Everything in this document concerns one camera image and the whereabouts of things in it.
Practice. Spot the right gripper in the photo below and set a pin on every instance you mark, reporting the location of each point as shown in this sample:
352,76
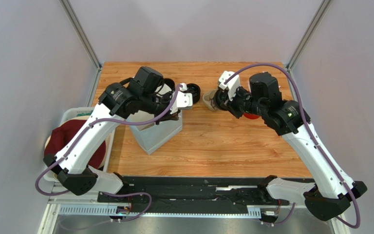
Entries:
221,100

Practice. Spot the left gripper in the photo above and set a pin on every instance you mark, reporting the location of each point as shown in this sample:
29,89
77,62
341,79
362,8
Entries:
169,117

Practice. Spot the white paper bag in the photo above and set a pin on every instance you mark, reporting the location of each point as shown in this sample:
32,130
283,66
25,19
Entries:
151,137

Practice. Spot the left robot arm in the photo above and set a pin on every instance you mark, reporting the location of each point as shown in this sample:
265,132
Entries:
135,101

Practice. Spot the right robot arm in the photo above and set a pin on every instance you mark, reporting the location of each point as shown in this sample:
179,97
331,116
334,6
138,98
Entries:
332,191

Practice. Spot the black lidded coffee cup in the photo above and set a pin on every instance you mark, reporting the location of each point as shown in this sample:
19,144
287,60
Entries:
195,90

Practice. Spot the red cup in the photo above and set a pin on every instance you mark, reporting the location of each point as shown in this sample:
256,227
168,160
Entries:
250,116

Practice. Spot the bottom pulp cup carrier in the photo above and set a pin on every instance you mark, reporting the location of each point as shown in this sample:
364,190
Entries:
208,100

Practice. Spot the green item in bin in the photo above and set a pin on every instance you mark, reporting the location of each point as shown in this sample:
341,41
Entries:
86,113

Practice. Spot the beige round plate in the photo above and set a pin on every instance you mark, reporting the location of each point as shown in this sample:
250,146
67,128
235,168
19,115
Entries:
72,121

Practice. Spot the white plastic bin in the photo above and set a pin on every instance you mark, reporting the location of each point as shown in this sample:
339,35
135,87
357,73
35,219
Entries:
71,114

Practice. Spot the maroon cloth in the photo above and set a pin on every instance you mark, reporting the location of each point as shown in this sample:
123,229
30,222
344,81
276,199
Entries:
63,134

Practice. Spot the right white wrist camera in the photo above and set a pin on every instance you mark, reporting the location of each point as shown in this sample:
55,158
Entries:
228,82

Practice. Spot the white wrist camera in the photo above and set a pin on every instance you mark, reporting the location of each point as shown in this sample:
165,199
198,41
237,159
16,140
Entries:
181,100
228,82

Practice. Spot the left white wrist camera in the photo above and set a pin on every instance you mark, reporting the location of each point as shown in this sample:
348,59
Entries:
181,100

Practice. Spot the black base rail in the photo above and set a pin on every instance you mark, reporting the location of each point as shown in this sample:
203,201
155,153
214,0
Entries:
192,195

